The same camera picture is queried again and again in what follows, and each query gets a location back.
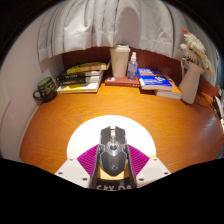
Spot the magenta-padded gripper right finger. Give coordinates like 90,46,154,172
125,144,172,189

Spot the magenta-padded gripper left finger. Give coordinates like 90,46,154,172
54,144,101,190

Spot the dark grey computer mouse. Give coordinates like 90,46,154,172
98,125,129,176

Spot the white yellow black mouse pad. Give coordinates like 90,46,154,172
66,114,157,192

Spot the orange book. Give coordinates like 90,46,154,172
154,74,184,100

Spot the yellow and white book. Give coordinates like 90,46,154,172
56,81,101,94

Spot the dark mug with green inside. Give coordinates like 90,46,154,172
32,76,58,103

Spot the black book with white edge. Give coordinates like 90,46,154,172
55,75,103,87
56,69,104,81

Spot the white flat device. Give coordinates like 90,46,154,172
213,96,224,118

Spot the blue book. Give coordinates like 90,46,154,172
136,67,174,92

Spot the red book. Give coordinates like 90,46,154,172
104,75,142,88

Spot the white ceramic jug vase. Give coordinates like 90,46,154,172
178,57,205,105

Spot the clear spray bottle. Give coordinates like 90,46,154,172
126,51,139,82

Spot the cream tumbler with lid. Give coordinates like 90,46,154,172
109,44,132,79

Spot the white flower bouquet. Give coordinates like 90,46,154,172
179,28,214,75

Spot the white pleated curtain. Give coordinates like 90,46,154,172
37,0,214,63

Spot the thin dark cable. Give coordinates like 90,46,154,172
196,93,218,108

